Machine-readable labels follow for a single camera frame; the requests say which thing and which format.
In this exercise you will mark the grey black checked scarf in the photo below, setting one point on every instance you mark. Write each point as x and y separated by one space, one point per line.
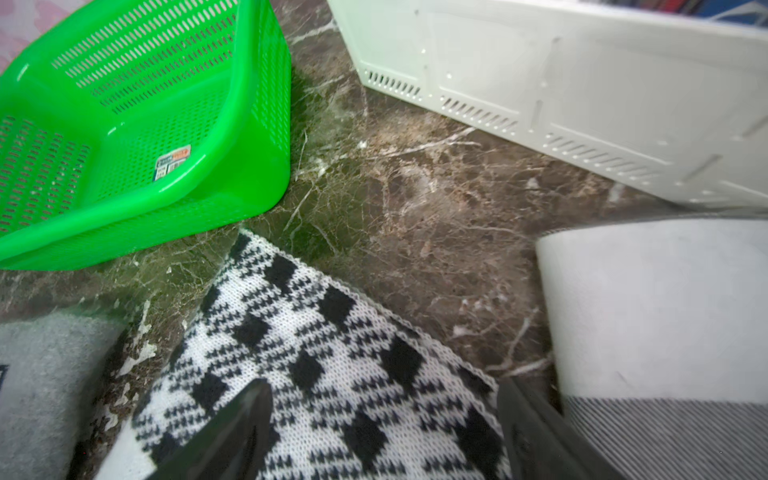
659 332

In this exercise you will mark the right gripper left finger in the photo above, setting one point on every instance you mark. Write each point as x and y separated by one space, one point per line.
212 431

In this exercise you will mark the green plastic basket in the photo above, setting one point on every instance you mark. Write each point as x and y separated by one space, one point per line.
134 123

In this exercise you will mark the black white smiley scarf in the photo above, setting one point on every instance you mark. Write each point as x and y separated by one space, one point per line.
358 392

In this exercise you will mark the white file organizer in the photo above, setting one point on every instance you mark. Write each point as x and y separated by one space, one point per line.
671 105

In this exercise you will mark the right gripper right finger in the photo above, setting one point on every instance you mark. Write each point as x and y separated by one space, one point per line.
538 441

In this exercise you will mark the grey fuzzy scarf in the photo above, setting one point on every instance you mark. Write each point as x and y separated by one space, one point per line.
51 367

